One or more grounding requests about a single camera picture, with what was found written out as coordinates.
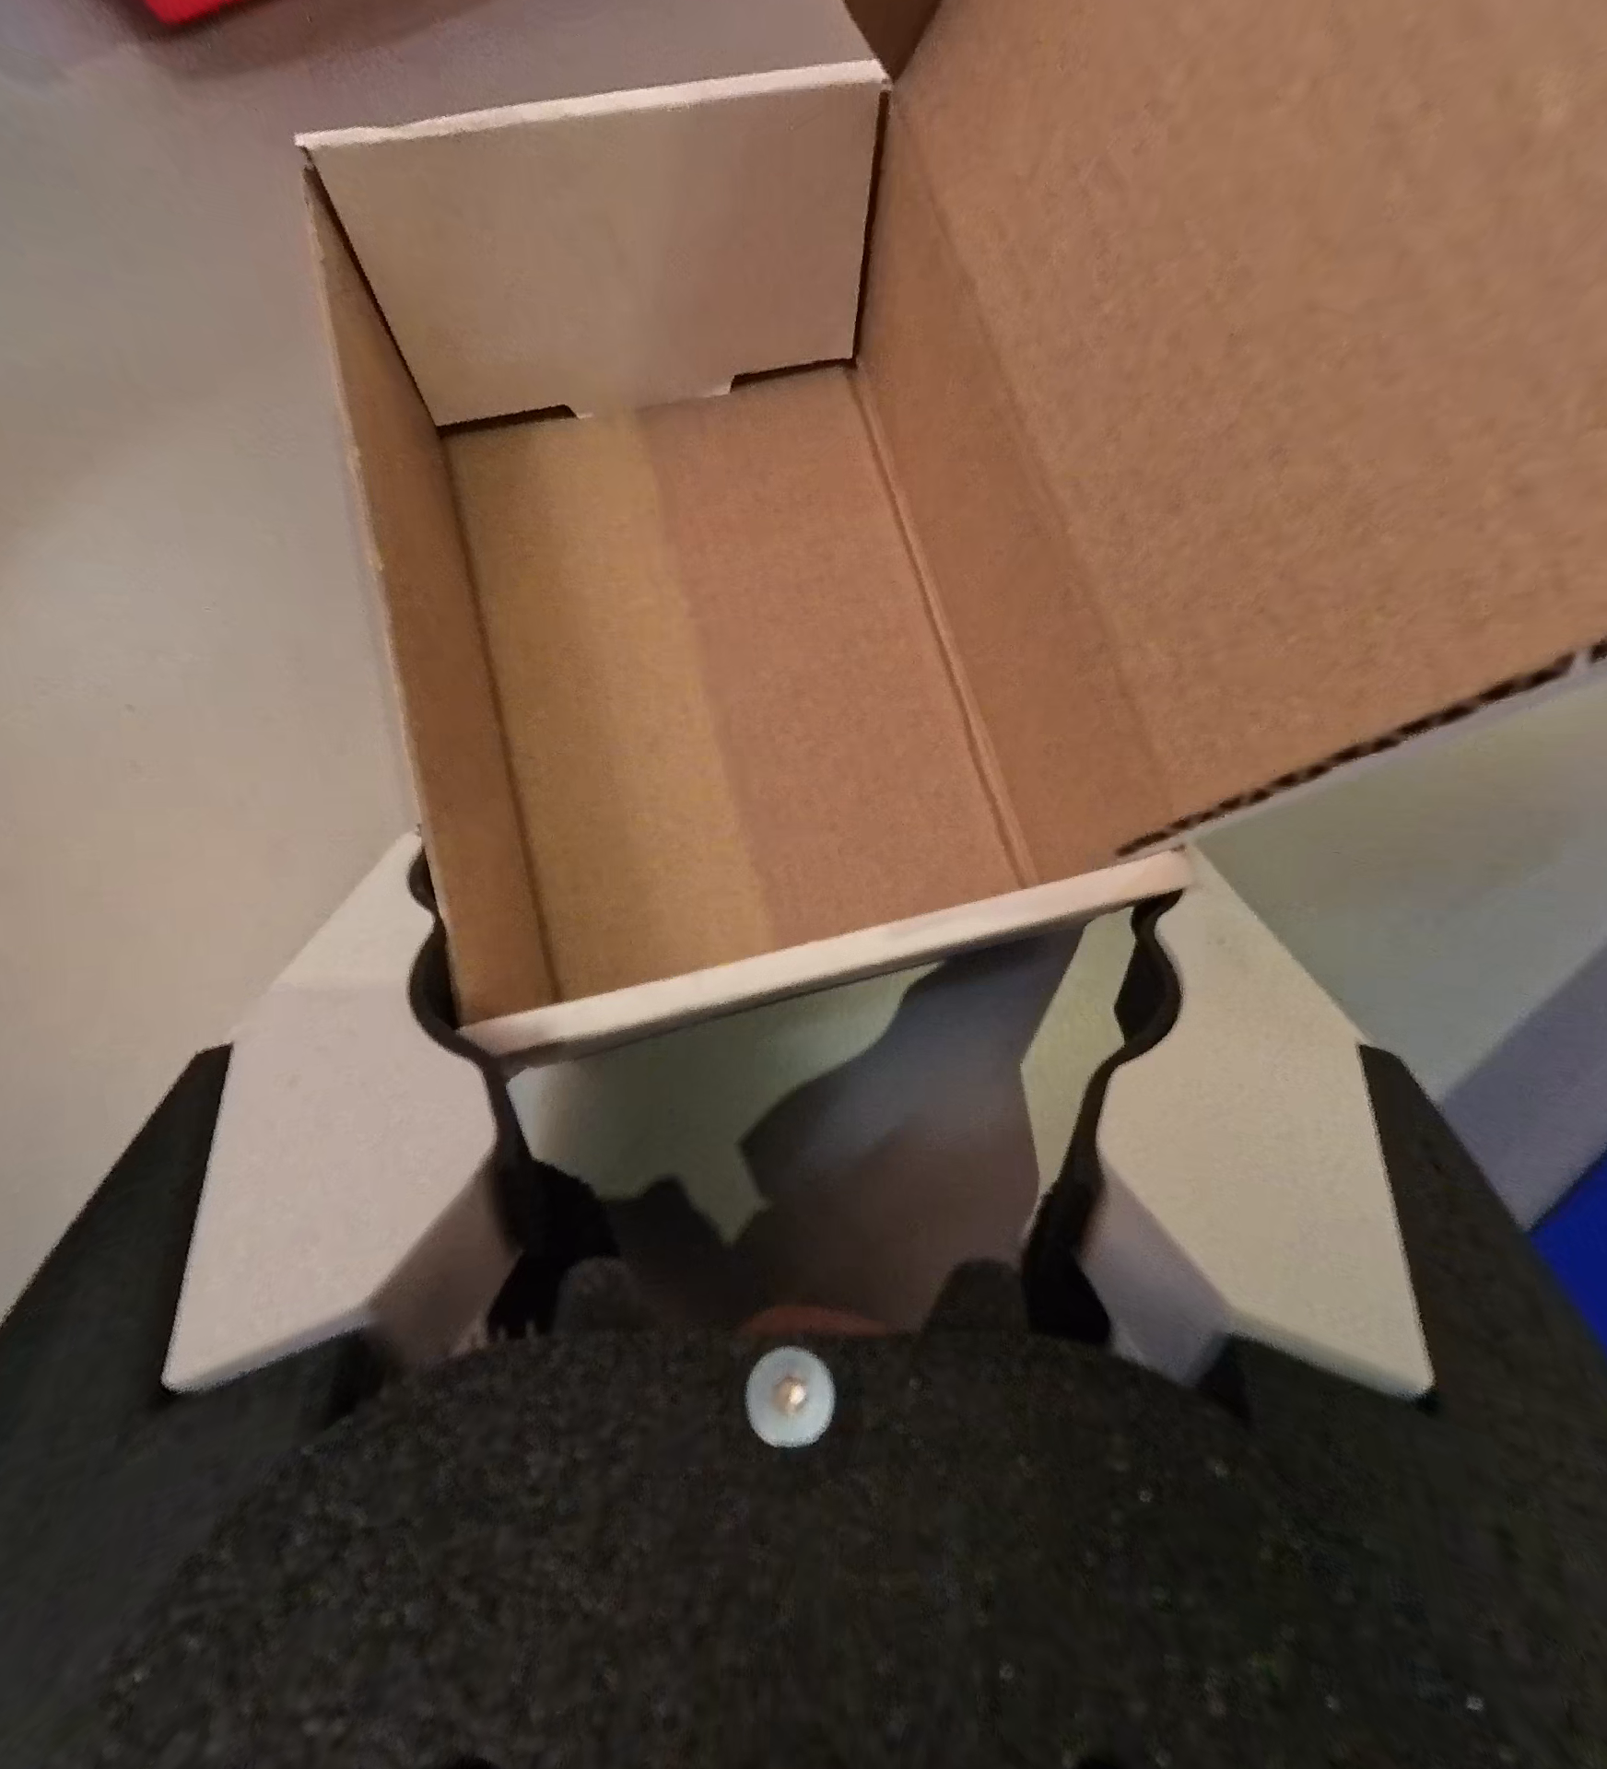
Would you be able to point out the red box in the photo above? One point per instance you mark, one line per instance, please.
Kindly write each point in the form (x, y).
(209, 12)

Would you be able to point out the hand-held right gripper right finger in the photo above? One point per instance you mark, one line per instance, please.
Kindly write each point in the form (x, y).
(1246, 1147)

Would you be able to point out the cardboard box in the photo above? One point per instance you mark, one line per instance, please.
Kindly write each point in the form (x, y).
(776, 664)

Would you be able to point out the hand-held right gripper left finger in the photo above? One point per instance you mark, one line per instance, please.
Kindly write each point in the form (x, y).
(319, 1134)

